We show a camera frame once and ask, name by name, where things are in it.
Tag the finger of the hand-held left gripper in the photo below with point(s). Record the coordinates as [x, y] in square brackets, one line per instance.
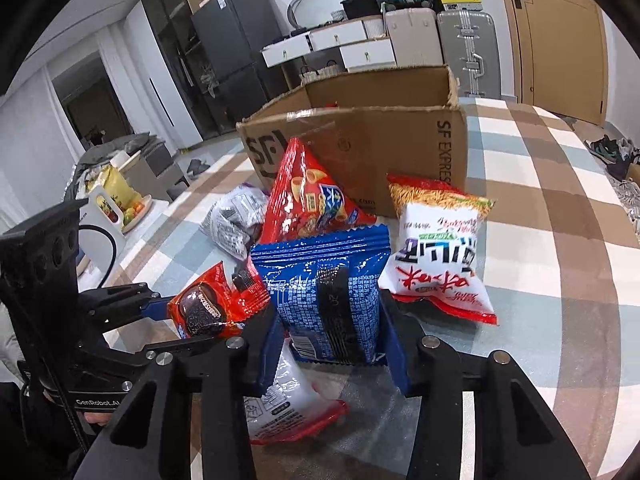
[156, 308]
[130, 346]

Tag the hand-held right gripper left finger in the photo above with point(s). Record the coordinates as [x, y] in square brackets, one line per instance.
[262, 360]

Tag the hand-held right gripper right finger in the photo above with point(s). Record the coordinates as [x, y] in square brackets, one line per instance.
[400, 360]

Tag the white packet with red edge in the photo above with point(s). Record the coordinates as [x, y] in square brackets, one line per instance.
[290, 400]

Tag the red cookie packet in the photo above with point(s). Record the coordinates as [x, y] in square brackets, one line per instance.
[210, 300]

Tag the blue snack packet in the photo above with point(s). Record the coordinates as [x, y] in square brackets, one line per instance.
[310, 265]

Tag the white and red noodle snack bag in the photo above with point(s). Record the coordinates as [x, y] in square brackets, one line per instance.
[435, 255]

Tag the purple and silver snack bag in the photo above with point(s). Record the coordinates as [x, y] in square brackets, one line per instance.
[230, 220]

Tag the red cone snack bag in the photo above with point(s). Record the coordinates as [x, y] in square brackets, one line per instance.
[300, 195]

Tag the cardboard box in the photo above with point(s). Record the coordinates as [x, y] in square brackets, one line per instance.
[390, 145]

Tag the person's left forearm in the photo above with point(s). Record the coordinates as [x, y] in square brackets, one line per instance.
[30, 440]

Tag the person's left hand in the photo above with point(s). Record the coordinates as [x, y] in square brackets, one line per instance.
[95, 417]

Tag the white printed carton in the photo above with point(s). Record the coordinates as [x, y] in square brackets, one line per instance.
[102, 207]

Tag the plate of fruit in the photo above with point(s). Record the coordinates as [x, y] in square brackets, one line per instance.
[136, 212]

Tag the yellow bag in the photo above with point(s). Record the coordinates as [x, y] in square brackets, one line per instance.
[117, 185]

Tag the grey storage box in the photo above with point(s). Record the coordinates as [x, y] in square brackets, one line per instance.
[155, 165]

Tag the black slippers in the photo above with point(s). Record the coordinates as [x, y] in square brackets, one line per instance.
[197, 167]

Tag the dark cloth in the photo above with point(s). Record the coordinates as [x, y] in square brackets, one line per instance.
[112, 147]

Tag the dark grey refrigerator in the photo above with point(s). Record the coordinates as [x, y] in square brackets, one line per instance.
[235, 60]

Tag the pile of shoes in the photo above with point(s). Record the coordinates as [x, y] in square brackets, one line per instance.
[607, 152]

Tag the white drawer cabinet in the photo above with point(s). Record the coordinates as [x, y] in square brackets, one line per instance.
[367, 52]

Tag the beige suitcase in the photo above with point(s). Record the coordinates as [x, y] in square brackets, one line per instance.
[412, 35]

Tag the silver suitcase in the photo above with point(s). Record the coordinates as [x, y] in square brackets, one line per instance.
[467, 40]

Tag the white pleated filter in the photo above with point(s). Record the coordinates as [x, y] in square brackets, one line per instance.
[375, 27]

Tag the white hoop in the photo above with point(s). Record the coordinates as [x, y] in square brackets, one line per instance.
[300, 0]

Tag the wooden door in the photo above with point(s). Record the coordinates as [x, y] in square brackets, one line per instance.
[555, 45]

